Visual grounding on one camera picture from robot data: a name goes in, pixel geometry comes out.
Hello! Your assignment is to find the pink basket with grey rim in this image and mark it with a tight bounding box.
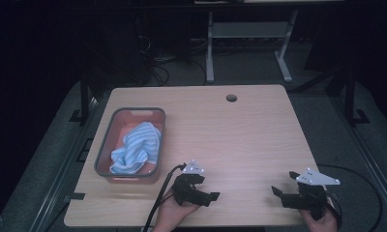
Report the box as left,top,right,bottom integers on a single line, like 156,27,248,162
94,106,166,185

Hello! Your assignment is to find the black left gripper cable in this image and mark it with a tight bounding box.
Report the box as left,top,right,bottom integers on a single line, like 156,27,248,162
142,162,188,232

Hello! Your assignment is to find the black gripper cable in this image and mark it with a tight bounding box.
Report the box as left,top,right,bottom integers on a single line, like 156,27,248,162
316,163,384,232
142,162,188,232

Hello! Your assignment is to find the tangle of floor cables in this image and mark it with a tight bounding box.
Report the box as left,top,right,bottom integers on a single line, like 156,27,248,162
136,33,209,87

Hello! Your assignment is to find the person's left hand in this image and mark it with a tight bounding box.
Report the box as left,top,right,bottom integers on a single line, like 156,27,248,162
152,188,199,232

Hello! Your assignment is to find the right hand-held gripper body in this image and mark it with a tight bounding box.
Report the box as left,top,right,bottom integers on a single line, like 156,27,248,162
282,166,342,221

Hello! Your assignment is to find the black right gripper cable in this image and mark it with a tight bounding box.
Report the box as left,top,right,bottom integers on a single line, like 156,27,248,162
316,163,384,232

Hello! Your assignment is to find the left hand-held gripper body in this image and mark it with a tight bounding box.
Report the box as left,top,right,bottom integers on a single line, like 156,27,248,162
171,159,213,208

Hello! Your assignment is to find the person's right hand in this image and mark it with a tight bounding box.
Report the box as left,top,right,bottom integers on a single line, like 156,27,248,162
298,197,340,232

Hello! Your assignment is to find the black metal stand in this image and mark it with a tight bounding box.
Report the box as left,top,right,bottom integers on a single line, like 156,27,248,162
342,61,372,128
69,69,98,128

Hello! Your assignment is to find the blue striped cloth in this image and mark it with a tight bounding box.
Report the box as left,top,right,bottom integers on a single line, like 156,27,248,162
108,121,163,175

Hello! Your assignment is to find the aluminium floor rail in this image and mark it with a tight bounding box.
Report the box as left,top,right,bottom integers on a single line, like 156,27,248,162
28,95,101,232
330,95,387,223

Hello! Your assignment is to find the grey metal table frame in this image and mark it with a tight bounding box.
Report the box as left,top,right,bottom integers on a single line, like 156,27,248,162
205,9,300,84

